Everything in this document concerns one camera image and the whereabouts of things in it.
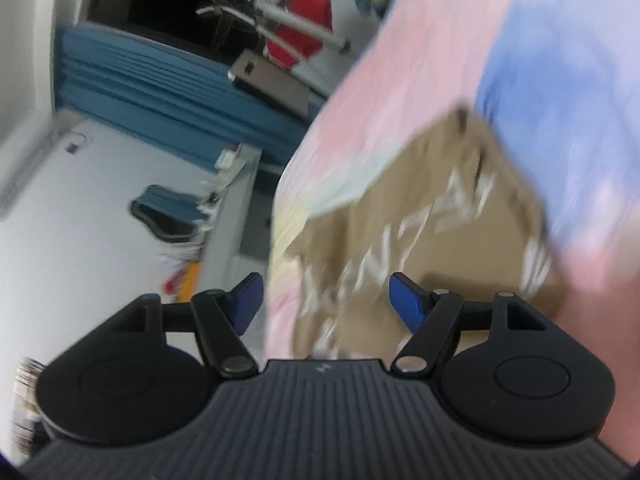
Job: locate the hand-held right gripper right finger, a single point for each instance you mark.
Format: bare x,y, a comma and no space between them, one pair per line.
407,305

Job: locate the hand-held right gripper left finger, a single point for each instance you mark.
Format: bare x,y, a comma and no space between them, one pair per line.
247,302

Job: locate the tan printed t-shirt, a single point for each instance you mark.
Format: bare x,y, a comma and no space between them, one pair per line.
400,210

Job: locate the metal clothes rack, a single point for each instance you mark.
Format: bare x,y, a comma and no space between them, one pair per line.
295,22

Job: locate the red yellow packet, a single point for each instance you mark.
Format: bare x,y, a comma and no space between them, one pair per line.
182,282

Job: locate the white desk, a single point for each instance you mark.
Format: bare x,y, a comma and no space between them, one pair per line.
235,210

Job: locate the blue object with black rim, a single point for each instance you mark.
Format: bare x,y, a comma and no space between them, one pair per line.
167,207

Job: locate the blue curtain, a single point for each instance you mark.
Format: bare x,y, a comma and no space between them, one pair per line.
165,100

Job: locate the pastel tie-dye bed sheet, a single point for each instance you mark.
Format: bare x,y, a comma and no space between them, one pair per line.
450,35

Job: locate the red cloth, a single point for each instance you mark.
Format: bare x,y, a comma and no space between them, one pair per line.
305,15

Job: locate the dark window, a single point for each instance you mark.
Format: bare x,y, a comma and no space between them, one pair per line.
165,0

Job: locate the wall socket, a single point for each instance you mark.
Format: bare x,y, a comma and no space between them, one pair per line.
75,147

